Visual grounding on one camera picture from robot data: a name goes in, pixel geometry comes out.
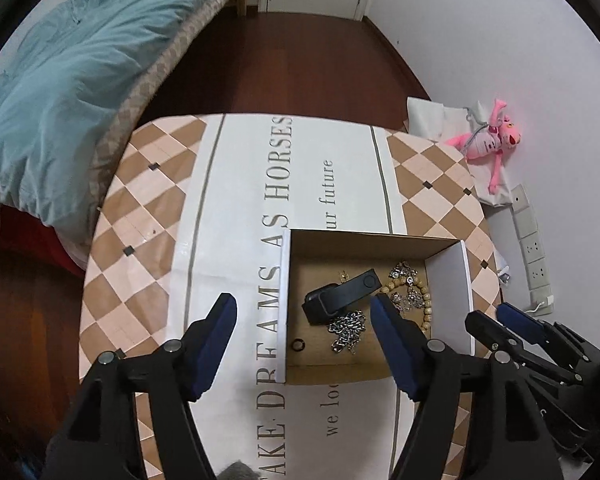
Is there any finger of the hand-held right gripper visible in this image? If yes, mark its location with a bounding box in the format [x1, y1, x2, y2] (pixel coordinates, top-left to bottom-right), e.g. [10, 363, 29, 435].
[496, 302, 592, 362]
[465, 309, 582, 387]

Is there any white power strip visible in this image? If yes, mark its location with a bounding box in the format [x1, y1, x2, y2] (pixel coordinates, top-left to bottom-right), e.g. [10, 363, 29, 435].
[509, 183, 554, 317]

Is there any white tote bag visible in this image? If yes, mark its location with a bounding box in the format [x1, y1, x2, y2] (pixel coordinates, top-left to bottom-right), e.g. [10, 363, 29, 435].
[407, 97, 517, 207]

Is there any black carabiner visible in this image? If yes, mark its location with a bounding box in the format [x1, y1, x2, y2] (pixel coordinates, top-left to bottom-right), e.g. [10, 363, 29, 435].
[302, 269, 381, 327]

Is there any silver pendant necklace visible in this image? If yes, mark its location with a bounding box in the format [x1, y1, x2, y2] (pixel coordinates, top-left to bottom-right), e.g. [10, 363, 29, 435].
[388, 259, 421, 282]

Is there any thin silver chain bracelet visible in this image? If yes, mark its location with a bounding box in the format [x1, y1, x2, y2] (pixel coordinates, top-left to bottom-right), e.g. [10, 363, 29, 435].
[391, 287, 424, 317]

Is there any wooden bead bracelet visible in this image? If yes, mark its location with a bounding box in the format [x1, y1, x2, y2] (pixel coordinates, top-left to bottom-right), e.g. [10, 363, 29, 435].
[379, 277, 434, 337]

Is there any thick silver chain bracelet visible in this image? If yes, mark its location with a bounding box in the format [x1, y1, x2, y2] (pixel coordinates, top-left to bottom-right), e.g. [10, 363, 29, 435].
[328, 309, 367, 355]

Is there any bed with patterned mattress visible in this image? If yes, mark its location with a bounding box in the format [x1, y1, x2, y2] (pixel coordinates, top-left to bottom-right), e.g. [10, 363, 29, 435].
[0, 0, 254, 281]

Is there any blue duvet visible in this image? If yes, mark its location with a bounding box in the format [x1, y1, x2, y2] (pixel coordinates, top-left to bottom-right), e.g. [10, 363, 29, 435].
[0, 0, 254, 242]

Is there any checked brown tablecloth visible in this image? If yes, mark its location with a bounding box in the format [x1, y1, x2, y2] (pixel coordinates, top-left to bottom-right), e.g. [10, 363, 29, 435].
[77, 112, 491, 480]

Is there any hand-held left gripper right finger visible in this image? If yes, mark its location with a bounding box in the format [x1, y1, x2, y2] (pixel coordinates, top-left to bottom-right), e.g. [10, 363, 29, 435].
[370, 293, 564, 480]

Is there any pink plush toy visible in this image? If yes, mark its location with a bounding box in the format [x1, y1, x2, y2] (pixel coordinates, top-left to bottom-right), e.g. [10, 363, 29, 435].
[447, 98, 519, 194]

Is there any white cardboard box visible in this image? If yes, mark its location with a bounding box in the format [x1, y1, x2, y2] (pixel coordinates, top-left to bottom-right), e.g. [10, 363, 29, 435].
[275, 228, 476, 386]

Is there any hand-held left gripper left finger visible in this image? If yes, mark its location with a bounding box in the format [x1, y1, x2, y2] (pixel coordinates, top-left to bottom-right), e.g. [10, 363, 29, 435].
[55, 292, 239, 480]

